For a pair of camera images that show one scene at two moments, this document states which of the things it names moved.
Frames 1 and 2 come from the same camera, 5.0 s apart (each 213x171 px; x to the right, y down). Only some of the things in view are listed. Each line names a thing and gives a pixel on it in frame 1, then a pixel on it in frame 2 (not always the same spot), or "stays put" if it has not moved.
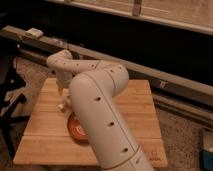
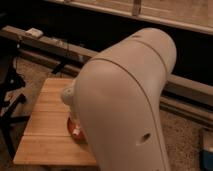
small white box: x=34 y=32 stays put
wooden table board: x=45 y=138 stays put
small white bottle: x=60 y=107 to x=76 y=131
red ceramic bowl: x=76 y=128 stays put
